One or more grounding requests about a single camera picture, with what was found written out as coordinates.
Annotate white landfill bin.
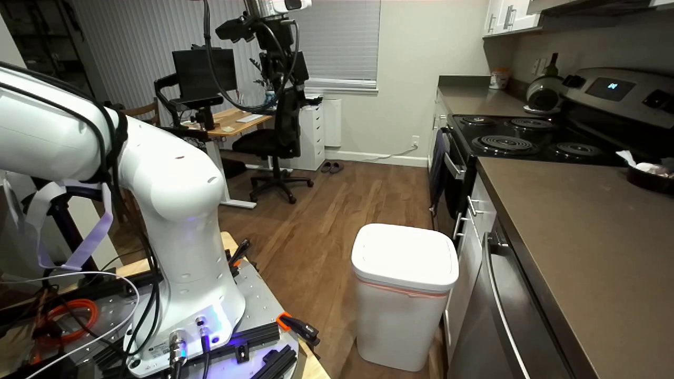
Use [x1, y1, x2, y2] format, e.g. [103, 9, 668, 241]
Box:
[350, 221, 462, 374]

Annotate orange cable loop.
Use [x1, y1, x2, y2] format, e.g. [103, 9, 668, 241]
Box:
[33, 298, 101, 346]

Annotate black computer monitor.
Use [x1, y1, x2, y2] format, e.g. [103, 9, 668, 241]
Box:
[171, 44, 240, 108]

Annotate purple flat strap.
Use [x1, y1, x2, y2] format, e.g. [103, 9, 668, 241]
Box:
[28, 180, 115, 273]

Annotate dark kettle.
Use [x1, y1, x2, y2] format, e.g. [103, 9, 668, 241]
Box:
[523, 51, 568, 116]

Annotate black office chair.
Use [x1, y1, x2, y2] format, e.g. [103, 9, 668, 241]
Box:
[230, 70, 325, 206]

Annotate black camera rig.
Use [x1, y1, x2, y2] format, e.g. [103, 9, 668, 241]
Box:
[202, 0, 314, 113]

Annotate wooden desk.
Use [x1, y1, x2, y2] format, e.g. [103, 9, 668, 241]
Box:
[125, 103, 277, 213]

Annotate stainless steel dishwasher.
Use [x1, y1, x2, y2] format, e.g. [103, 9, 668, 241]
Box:
[447, 218, 580, 379]

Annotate black pan with foil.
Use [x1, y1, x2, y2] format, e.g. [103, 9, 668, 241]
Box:
[615, 147, 674, 198]

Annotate black stainless kitchen stove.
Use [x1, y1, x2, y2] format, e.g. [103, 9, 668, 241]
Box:
[427, 67, 674, 244]

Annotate white window blind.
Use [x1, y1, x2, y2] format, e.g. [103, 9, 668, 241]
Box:
[293, 0, 383, 84]

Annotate white drawer unit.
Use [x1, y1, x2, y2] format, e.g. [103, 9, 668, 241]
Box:
[291, 98, 328, 172]

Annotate stainless microwave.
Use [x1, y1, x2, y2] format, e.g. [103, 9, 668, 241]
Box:
[535, 0, 674, 20]

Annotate orange black clamp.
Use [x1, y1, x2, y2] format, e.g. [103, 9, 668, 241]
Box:
[277, 312, 322, 346]

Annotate robot mounting table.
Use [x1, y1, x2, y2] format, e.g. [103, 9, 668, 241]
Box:
[0, 229, 332, 379]

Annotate white upper cabinets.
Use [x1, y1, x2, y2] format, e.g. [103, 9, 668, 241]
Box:
[482, 0, 543, 39]

